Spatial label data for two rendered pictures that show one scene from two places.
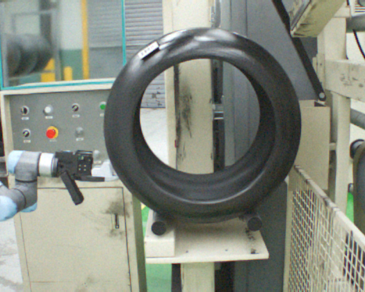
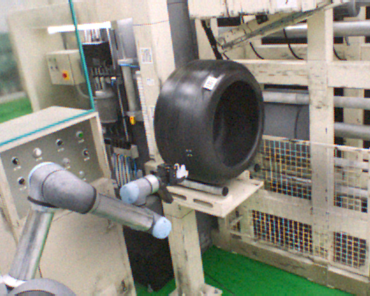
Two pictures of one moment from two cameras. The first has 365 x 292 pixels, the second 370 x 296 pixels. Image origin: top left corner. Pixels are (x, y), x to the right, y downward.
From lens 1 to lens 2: 1.50 m
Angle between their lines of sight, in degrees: 47
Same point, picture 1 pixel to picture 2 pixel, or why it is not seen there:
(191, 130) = not seen: hidden behind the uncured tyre
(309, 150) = not seen: hidden behind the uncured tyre
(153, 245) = (225, 203)
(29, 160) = (144, 186)
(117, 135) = (205, 143)
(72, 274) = (85, 281)
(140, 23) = not seen: outside the picture
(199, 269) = (189, 218)
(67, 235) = (77, 250)
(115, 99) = (199, 120)
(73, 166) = (170, 176)
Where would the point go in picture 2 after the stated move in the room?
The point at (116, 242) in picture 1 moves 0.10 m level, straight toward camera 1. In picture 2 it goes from (111, 234) to (125, 239)
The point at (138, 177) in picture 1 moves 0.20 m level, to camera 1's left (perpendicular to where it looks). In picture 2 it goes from (216, 165) to (187, 183)
